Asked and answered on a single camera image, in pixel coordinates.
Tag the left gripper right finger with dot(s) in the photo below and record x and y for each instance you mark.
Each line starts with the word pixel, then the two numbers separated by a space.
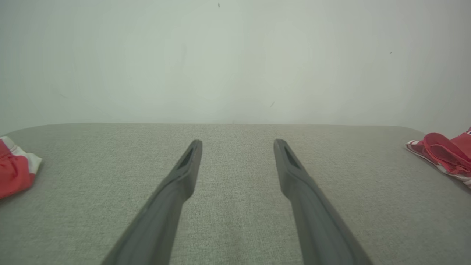
pixel 312 217

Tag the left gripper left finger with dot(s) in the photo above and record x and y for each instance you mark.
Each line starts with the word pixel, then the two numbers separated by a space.
pixel 162 213

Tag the red and white shorts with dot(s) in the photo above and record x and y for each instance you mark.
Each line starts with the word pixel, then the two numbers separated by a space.
pixel 14 173
pixel 445 154

